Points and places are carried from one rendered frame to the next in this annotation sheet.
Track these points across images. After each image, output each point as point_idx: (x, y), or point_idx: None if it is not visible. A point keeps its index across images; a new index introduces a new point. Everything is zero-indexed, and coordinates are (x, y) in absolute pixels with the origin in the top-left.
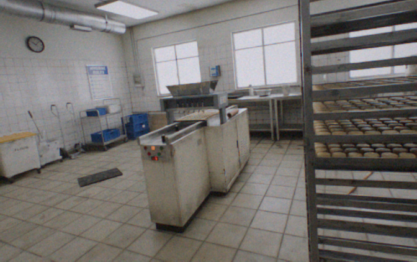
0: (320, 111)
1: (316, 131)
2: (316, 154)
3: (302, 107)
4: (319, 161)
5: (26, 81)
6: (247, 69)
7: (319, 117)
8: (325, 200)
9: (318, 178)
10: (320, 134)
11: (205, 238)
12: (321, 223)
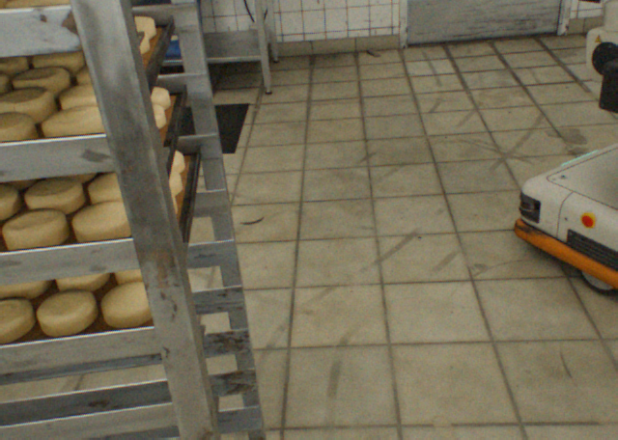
0: (137, 22)
1: (164, 113)
2: (182, 186)
3: (165, 148)
4: (183, 147)
5: None
6: None
7: (155, 18)
8: (192, 248)
9: (197, 192)
10: (160, 88)
11: None
12: (213, 300)
